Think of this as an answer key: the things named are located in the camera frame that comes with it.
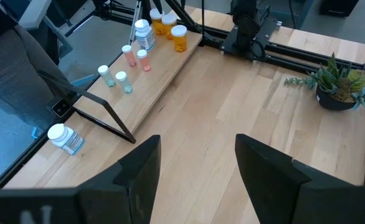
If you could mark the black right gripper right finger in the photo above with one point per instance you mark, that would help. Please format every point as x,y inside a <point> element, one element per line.
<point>279,186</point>

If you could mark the green pill bottle white cap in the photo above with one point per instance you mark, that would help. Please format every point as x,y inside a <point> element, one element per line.
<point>124,82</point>

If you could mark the black aluminium table frame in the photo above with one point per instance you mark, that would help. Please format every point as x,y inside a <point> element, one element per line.
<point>307,56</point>

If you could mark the white melatonin bottle blue label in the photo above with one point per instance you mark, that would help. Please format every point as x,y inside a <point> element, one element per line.
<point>65,139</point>

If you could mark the small potted green plant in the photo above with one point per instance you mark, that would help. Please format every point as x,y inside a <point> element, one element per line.
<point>335,93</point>

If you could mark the orange pill bottle white cap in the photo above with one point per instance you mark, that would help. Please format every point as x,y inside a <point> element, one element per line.
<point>169,26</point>
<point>156,21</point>
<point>179,39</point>

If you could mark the white aluminium bracket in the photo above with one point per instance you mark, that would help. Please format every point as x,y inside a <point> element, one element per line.
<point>135,12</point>

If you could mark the small blue clip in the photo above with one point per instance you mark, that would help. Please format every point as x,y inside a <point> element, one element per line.
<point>34,132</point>

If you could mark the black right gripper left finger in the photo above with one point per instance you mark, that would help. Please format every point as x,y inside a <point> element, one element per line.
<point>132,186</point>

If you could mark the black shelf divider frame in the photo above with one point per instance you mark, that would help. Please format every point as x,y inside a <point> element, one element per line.
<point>120,123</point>

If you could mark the small black webcam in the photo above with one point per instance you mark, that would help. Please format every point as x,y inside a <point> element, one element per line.
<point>61,107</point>

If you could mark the small white caps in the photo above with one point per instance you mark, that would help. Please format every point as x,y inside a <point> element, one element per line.
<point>106,76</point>

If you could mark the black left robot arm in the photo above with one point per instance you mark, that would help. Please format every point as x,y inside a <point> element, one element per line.
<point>246,25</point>

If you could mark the grey fabric chair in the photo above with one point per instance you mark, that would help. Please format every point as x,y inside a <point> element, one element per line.
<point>14,71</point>

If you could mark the black rectangular case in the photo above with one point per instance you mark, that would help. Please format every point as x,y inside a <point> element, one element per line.
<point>338,7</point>

